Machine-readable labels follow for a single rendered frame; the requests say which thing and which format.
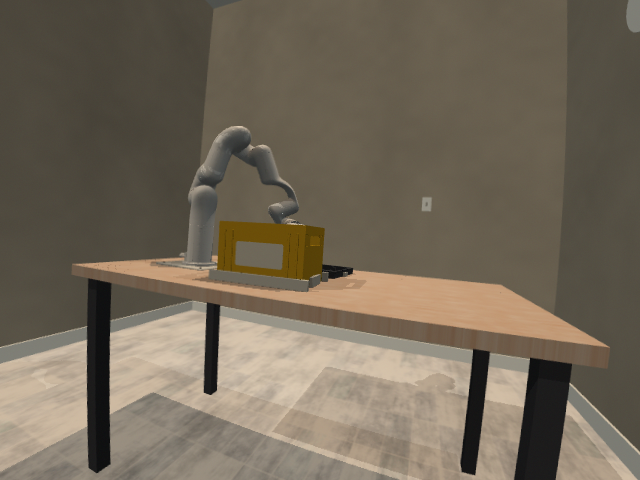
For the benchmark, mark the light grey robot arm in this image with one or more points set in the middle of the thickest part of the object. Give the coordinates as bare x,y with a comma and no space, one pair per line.
203,197

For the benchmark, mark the yellow divided crate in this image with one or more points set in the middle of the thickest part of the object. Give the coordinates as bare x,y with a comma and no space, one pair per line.
281,250

